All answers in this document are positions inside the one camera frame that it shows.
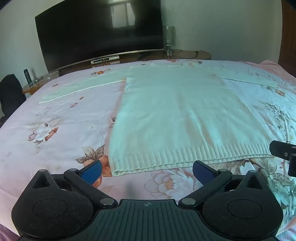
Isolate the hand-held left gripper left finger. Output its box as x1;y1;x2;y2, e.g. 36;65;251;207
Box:
30;160;118;208

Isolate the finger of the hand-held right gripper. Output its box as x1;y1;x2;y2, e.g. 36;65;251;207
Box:
269;140;296;176

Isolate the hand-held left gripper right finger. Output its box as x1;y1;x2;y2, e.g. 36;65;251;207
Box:
178;160;265;208

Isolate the white knitted sweater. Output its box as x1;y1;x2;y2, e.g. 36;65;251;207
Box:
39;61;281;176

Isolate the pink floral bedsheet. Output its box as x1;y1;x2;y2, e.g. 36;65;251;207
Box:
0;59;296;241

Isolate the silver set-top box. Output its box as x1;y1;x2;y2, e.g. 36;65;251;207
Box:
91;56;120;64

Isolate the brown wooden panel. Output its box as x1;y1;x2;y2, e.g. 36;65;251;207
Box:
277;0;296;77

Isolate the black jacket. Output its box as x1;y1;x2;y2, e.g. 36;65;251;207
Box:
0;74;27;124

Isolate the black thermos bottle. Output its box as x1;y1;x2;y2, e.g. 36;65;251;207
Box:
23;69;33;87

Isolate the wooden television cabinet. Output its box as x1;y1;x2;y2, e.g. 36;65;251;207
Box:
22;50;212;95

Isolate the glass table lamp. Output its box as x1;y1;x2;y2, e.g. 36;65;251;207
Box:
162;26;175;56

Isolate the black curved television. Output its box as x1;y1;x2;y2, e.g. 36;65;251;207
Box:
35;0;164;73

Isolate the black power cable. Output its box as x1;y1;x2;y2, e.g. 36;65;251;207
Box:
172;49;206;59

